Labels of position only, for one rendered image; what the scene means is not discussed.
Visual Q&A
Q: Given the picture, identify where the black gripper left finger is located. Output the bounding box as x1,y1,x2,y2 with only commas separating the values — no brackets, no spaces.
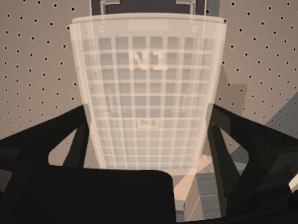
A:
0,104,90,168

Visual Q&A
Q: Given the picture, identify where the white multiwell plate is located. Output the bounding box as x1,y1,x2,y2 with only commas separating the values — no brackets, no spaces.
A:
69,12,227,176

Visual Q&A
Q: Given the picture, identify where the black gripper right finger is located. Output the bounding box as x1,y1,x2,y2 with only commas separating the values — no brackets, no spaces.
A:
207,104,298,217

